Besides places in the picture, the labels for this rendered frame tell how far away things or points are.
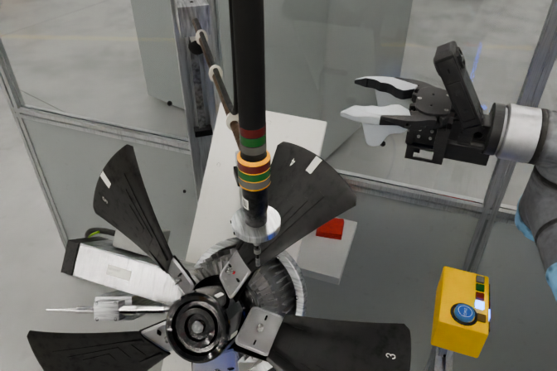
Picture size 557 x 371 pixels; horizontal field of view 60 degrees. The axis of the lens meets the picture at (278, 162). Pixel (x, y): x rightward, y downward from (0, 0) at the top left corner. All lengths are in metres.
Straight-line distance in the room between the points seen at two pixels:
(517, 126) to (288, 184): 0.39
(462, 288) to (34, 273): 2.18
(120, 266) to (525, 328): 1.33
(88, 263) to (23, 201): 2.14
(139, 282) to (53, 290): 1.62
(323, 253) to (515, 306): 0.68
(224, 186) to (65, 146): 1.02
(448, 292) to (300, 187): 0.46
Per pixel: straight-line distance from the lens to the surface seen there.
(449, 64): 0.65
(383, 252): 1.69
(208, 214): 1.15
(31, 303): 2.69
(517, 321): 1.86
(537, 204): 0.75
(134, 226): 0.97
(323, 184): 0.83
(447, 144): 0.72
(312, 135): 1.08
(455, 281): 1.19
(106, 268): 1.14
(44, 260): 2.86
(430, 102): 0.69
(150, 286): 1.09
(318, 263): 1.43
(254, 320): 0.91
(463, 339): 1.14
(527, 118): 0.70
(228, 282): 0.90
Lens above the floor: 1.94
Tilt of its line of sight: 37 degrees down
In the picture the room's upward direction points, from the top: straight up
